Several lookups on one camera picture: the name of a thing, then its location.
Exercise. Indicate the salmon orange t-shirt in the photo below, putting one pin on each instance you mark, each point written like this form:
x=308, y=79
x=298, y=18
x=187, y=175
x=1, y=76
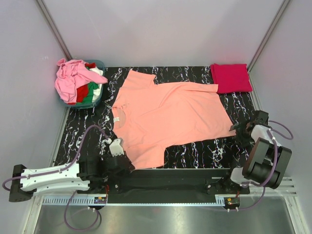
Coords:
x=151, y=117

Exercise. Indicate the right corner aluminium post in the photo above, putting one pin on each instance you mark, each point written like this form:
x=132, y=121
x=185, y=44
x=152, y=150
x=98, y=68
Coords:
x=277, y=18

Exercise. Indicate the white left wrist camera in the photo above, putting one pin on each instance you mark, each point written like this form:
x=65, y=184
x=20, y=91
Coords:
x=116, y=147

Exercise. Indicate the light pink t-shirt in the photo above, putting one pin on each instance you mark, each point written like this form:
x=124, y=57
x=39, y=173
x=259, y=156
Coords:
x=71, y=75

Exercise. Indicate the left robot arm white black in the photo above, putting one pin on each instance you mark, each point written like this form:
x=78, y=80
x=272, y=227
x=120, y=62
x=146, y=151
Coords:
x=87, y=175

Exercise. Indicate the left corner aluminium post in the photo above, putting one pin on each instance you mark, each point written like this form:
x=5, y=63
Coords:
x=53, y=27

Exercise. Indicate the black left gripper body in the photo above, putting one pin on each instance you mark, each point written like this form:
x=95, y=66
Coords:
x=124, y=173

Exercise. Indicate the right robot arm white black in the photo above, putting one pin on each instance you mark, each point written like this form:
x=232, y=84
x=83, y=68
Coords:
x=268, y=159

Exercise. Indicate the white garment in basket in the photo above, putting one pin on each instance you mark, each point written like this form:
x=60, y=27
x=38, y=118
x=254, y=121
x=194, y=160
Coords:
x=97, y=73

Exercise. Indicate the green garment in basket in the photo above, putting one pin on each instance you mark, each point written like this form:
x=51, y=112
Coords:
x=91, y=87

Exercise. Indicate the teal laundry basket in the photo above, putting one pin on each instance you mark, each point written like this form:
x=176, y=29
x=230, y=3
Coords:
x=78, y=106

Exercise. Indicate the red garment in basket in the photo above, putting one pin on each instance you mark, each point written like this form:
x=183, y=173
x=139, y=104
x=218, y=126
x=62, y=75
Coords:
x=82, y=92

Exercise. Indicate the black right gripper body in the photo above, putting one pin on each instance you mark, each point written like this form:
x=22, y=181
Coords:
x=242, y=136

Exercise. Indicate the aluminium frame rail front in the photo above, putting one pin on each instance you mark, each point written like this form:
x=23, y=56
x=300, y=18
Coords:
x=210, y=197

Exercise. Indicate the folded magenta t-shirt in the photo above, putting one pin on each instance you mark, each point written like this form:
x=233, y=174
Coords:
x=231, y=78

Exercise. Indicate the corner aluminium post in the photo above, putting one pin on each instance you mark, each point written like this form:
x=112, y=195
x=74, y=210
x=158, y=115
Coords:
x=53, y=27
x=277, y=18

